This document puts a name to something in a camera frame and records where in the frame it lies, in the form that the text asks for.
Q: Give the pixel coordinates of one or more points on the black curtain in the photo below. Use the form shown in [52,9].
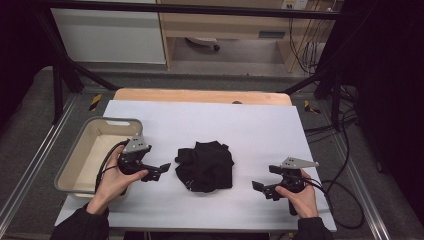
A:
[18,50]
[390,83]

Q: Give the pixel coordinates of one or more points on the white wall socket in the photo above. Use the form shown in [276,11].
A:
[295,4]

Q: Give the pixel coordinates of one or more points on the person's left hand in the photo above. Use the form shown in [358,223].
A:
[111,186]

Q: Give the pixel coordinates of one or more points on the light wooden desk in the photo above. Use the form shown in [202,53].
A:
[216,28]

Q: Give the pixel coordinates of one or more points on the beige plastic basket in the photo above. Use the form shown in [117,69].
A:
[83,156]

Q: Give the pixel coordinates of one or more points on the black cloth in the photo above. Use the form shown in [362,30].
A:
[206,166]

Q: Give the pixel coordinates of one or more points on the office chair base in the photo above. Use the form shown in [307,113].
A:
[203,41]

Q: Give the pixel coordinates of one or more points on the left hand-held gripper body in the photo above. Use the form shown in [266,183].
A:
[133,156]

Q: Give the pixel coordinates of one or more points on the black metal crossbar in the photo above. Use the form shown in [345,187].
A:
[200,10]

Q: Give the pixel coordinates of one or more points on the wooden table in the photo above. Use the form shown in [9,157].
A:
[186,95]

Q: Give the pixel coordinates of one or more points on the white cabinet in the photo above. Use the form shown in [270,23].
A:
[110,36]

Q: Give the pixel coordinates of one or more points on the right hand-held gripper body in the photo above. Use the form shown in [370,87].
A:
[291,178]

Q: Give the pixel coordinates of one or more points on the aluminium floor rail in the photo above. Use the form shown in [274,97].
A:
[33,156]
[363,193]

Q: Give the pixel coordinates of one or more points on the black metal stand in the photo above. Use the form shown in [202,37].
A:
[335,96]
[58,86]

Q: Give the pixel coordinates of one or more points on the person's right hand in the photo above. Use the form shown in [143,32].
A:
[305,201]

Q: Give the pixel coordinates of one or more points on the white table cover sheet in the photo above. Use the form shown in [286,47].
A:
[233,126]

